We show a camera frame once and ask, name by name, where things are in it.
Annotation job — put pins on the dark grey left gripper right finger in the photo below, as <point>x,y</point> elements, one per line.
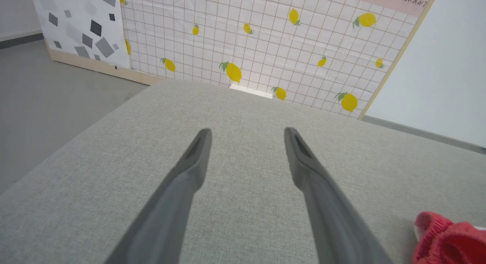
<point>326,207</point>

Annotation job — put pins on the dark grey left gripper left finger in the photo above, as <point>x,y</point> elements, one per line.
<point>171,207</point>

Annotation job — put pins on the red and white shorts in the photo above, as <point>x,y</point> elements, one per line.
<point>448,239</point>

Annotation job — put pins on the small white block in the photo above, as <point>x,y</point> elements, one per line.
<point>251,90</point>

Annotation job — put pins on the lemon print grid panel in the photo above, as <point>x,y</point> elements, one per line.
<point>273,44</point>

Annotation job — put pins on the grey terrazzo pattern panel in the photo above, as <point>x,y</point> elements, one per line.
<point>83,29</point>

